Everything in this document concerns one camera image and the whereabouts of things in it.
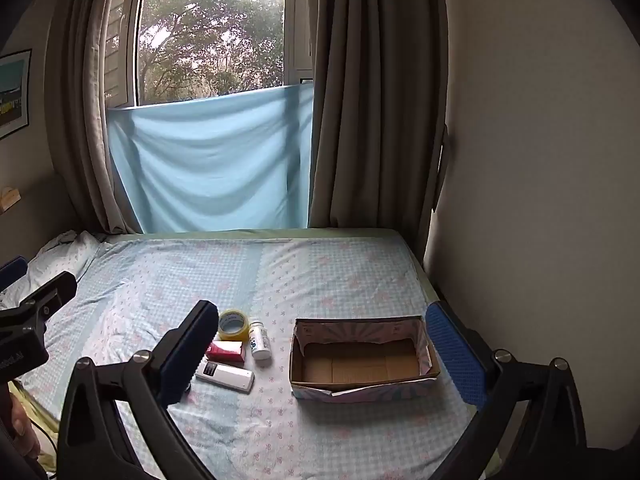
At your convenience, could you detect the yellow-green cloth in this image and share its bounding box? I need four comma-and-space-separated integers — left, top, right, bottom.
7, 380, 63, 468

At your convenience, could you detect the grey-brown curtain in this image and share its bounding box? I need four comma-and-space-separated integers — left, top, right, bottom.
306, 0, 448, 266
44, 0, 151, 235

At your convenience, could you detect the cardboard box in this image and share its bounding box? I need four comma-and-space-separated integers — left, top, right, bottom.
288, 315, 442, 403

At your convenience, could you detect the white remote control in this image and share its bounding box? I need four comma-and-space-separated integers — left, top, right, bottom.
195, 359, 255, 392

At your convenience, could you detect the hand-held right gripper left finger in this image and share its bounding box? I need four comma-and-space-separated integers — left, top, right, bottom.
56, 300, 221, 480

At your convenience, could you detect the window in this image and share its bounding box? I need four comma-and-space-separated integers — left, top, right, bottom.
102, 0, 316, 108

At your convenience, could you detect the red carton box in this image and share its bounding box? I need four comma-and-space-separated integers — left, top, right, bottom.
206, 340, 247, 365

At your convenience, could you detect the light floral pillow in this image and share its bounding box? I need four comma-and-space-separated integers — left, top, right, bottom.
0, 230, 106, 311

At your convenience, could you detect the wall poster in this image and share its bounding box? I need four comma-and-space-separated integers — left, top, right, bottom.
0, 49, 33, 140

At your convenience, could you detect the white pill bottle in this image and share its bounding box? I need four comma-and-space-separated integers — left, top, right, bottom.
248, 321, 272, 361

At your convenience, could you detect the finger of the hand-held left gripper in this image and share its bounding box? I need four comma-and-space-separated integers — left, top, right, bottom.
0, 255, 29, 293
0, 271, 78, 328

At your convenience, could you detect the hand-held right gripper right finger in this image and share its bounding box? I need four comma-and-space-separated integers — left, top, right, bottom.
425, 301, 588, 480

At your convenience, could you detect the light blue cloth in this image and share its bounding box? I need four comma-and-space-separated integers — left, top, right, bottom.
106, 82, 315, 233

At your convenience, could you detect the person's left hand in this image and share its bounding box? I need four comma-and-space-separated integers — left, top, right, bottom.
0, 385, 42, 461

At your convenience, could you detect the yellow tape roll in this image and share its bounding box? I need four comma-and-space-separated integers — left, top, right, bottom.
218, 309, 251, 341

